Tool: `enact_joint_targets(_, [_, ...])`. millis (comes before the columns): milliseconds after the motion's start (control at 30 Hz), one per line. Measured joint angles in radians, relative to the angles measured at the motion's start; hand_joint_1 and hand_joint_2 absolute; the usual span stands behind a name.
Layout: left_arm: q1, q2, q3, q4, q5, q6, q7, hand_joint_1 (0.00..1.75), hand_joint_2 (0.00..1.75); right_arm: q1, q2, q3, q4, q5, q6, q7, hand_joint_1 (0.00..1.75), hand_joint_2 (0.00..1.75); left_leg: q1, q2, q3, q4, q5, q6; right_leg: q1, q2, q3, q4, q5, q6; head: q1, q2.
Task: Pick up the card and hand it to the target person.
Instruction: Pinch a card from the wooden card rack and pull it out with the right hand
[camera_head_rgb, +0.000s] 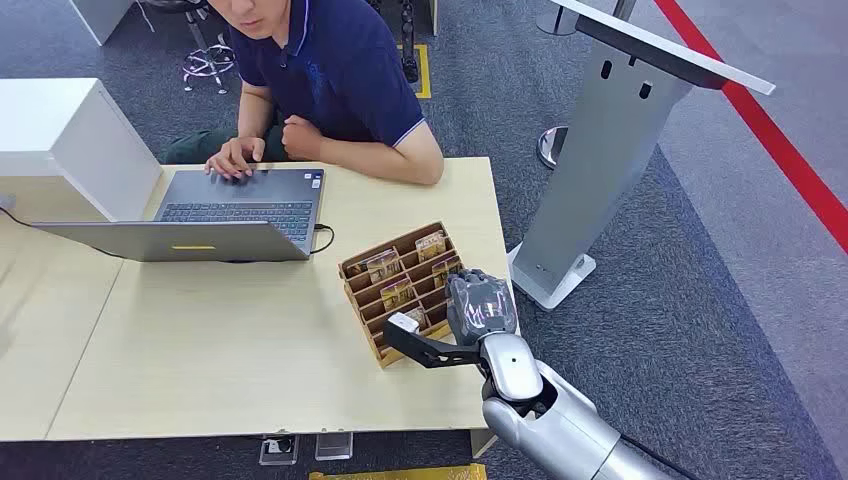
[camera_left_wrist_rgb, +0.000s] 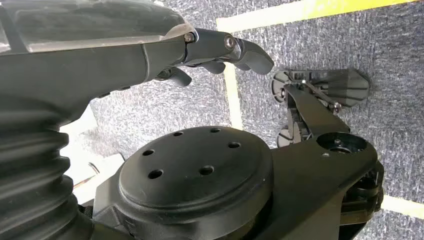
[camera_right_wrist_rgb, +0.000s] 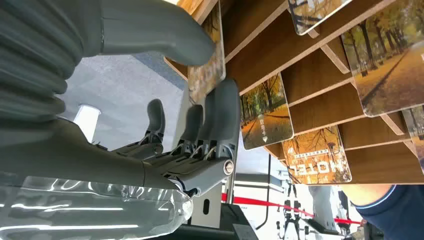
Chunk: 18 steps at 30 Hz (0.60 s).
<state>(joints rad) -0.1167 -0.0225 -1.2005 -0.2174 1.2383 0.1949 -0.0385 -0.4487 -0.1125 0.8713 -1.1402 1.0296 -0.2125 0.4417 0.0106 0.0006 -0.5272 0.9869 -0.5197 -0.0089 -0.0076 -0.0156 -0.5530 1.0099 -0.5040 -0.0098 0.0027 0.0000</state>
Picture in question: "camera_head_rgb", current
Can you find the floor socket box lid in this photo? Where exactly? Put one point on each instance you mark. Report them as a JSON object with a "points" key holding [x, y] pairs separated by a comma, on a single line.
{"points": [[334, 446]]}

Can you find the black tripod stand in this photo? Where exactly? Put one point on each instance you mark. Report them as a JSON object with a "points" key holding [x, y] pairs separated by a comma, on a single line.
{"points": [[409, 46]]}

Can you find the chrome stanchion base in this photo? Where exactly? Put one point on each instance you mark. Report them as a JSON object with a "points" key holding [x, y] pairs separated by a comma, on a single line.
{"points": [[551, 147]]}

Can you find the person's hand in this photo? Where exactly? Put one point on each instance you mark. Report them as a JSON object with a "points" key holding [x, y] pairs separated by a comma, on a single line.
{"points": [[301, 138], [232, 159]]}

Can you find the person's right hand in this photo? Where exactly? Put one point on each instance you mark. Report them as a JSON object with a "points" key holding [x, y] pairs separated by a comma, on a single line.
{"points": [[232, 159]]}

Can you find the person's left hand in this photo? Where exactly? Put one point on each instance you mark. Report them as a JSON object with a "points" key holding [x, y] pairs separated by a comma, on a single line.
{"points": [[301, 138]]}

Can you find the grey kiosk stand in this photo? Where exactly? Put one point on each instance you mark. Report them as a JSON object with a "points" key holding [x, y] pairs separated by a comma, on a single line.
{"points": [[596, 152]]}

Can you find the person's right forearm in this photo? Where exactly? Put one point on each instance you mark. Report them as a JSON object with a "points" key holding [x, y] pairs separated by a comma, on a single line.
{"points": [[255, 116]]}

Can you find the wooden slotted card rack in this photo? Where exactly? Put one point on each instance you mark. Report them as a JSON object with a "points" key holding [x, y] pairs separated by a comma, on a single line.
{"points": [[397, 311]]}

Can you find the person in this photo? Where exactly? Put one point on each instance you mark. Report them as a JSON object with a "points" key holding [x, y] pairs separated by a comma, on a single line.
{"points": [[338, 73]]}

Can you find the chrome stool base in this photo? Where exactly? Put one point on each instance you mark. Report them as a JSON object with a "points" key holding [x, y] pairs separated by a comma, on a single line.
{"points": [[208, 63]]}

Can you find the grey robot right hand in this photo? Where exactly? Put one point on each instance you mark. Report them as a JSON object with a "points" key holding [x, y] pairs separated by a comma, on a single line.
{"points": [[480, 308]]}

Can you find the yellow patterned mat edge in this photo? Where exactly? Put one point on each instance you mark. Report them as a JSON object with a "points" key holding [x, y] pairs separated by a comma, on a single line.
{"points": [[397, 473]]}

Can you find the grey open laptop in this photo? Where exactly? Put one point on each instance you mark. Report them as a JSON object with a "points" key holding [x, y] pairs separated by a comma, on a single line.
{"points": [[238, 212]]}

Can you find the person's left forearm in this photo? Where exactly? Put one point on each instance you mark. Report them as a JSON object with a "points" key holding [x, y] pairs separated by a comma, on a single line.
{"points": [[384, 162]]}

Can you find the red barrier stripe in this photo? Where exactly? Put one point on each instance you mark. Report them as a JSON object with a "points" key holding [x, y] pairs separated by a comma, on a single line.
{"points": [[775, 139]]}

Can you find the white box cabinet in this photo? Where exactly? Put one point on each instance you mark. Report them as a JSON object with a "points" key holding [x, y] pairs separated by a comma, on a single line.
{"points": [[66, 149]]}

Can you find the floor socket box with plug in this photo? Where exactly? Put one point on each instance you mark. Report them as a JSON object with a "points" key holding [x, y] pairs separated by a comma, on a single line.
{"points": [[279, 449]]}

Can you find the white cabinet corner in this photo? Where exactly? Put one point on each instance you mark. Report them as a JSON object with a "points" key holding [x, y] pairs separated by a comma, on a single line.
{"points": [[99, 16]]}

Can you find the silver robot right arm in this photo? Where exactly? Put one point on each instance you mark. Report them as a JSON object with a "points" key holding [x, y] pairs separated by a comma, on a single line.
{"points": [[570, 430]]}

